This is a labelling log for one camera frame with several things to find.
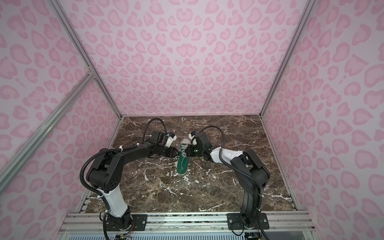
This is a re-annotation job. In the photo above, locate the white shoelace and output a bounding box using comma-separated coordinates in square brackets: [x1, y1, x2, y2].
[179, 144, 190, 159]

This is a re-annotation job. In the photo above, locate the green canvas sneaker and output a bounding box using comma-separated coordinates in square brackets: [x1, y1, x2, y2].
[177, 138, 191, 176]

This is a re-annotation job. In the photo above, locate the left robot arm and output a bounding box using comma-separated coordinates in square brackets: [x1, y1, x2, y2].
[80, 143, 179, 238]

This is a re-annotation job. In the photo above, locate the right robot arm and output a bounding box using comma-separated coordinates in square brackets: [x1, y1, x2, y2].
[184, 145, 271, 228]

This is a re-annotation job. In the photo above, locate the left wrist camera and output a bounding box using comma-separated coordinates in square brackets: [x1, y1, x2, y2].
[148, 131, 177, 148]

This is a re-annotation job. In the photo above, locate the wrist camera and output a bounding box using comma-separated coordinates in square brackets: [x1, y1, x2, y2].
[189, 132, 212, 147]
[148, 131, 177, 148]

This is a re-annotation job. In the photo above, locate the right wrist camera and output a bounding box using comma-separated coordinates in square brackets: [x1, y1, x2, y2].
[189, 132, 212, 147]

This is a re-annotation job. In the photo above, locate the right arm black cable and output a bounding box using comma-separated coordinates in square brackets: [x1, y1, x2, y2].
[197, 125, 271, 240]

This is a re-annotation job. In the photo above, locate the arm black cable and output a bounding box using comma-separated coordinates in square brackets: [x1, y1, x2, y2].
[79, 117, 167, 211]
[197, 125, 271, 240]

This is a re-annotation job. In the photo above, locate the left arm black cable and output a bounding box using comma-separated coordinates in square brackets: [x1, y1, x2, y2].
[79, 117, 167, 211]

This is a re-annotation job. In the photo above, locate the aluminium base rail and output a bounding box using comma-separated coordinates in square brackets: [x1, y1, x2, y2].
[56, 210, 316, 240]

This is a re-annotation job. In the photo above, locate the aluminium diagonal frame bar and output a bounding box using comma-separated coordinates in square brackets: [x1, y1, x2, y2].
[1, 71, 95, 193]

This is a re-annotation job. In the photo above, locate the aluminium corner post left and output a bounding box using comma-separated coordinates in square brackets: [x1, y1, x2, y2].
[47, 0, 123, 120]

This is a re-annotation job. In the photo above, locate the aluminium corner post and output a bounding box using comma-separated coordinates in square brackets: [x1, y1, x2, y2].
[47, 0, 123, 120]
[259, 0, 319, 119]

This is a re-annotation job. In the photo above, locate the aluminium corner post right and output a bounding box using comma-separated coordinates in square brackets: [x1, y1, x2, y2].
[259, 0, 319, 119]

